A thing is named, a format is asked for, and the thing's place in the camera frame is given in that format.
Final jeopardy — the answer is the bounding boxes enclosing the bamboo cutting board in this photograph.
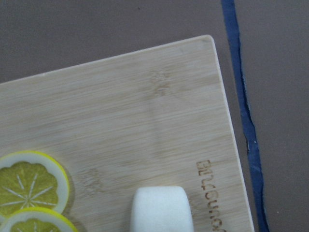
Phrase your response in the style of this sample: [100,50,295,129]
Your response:
[0,35,254,232]

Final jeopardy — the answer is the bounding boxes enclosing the lemon slice far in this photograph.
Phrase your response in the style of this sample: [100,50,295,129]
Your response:
[0,150,70,222]

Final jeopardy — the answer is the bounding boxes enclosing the lemon slice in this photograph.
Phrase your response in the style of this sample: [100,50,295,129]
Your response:
[0,207,78,232]
[0,150,70,222]

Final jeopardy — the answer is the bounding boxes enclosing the lemon slice middle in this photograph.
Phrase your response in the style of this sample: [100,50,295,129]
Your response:
[0,207,78,232]

